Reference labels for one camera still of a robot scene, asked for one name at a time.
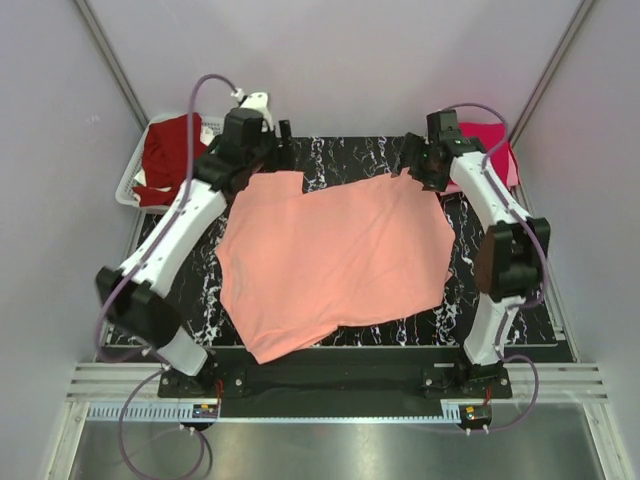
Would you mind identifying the folded magenta t shirt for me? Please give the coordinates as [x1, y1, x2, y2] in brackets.
[460, 122, 511, 186]

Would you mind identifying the salmon pink t shirt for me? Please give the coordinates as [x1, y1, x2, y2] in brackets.
[216, 172, 455, 364]

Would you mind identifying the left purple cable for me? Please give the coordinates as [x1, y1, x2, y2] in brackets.
[94, 73, 246, 476]

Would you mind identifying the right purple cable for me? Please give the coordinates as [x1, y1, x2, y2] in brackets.
[434, 102, 549, 434]

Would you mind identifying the folded light pink t shirt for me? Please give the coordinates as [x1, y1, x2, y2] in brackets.
[505, 147, 520, 189]

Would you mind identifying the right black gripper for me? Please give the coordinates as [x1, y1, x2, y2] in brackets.
[392, 132, 449, 194]

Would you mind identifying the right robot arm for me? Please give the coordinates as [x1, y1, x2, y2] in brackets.
[393, 106, 551, 397]

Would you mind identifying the dark red t shirt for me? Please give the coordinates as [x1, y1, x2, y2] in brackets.
[133, 115, 188, 207]

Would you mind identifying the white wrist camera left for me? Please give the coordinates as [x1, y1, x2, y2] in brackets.
[232, 89, 274, 129]

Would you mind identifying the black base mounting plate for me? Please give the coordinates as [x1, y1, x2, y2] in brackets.
[158, 346, 513, 421]

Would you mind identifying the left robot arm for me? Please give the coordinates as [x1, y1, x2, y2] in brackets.
[95, 107, 295, 396]

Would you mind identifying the white plastic basket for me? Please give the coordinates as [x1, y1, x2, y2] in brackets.
[115, 112, 235, 219]

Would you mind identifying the purple cable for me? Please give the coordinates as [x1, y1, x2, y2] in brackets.
[434, 102, 549, 434]
[94, 73, 246, 476]

